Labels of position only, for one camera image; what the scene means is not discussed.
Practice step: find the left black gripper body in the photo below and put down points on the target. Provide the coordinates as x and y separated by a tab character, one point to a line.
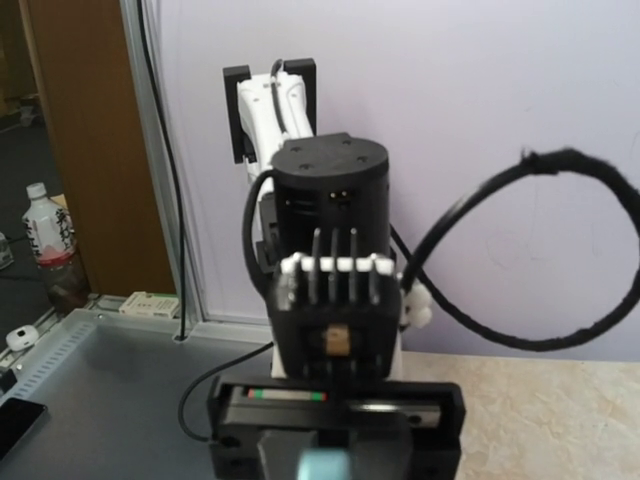
392	430

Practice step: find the phone blue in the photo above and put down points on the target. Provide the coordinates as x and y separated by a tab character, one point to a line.
324	464

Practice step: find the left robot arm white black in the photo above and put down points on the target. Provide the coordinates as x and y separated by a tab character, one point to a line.
301	181

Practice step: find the black phone on shelf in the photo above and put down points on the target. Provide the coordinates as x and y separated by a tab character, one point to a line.
18	416

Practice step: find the white green small box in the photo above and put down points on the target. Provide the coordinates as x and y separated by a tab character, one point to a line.
151	305

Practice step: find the small white round device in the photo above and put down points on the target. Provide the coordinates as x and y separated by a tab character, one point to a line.
22	338

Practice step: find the plastic drink bottle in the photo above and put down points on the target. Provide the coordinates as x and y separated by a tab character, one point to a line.
54	247

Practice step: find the wooden door panel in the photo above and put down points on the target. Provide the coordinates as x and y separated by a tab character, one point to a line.
80	58

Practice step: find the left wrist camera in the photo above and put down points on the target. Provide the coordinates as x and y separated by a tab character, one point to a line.
337	314

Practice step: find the left aluminium frame post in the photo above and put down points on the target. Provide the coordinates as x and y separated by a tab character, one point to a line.
177	50

